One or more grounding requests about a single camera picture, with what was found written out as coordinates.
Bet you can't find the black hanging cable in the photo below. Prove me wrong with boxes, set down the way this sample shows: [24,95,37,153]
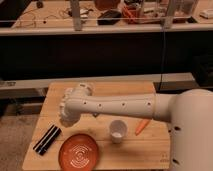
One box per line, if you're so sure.
[156,26,167,92]

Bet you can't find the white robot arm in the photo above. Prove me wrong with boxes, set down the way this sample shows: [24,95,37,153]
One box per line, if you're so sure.
[60,83,213,171]

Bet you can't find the brown round object on bench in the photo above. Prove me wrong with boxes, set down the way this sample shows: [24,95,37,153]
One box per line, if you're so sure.
[94,0,120,10]

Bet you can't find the black object on bench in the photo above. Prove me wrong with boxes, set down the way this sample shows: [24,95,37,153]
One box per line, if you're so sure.
[97,10,121,25]

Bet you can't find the grey metal post left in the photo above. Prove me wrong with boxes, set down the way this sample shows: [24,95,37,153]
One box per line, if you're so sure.
[70,0,82,31]

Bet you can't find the white paper cup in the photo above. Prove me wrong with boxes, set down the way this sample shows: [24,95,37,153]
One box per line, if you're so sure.
[109,120,127,144]

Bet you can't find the orange round plate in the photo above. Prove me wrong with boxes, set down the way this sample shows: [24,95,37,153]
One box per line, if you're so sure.
[58,134,99,171]

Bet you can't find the grey metal post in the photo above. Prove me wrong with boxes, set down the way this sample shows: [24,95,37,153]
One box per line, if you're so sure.
[163,0,176,29]
[70,0,82,31]

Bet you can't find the grey metal post right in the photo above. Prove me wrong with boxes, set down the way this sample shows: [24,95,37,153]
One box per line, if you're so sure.
[163,0,176,29]

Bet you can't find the orange toy carrot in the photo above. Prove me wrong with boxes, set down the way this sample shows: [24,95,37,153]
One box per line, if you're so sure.
[135,119,150,136]

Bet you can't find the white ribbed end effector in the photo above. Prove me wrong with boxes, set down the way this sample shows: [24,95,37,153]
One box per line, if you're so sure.
[59,88,80,127]

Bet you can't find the orange tool on bench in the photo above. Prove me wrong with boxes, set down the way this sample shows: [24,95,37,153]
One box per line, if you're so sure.
[122,6,138,24]

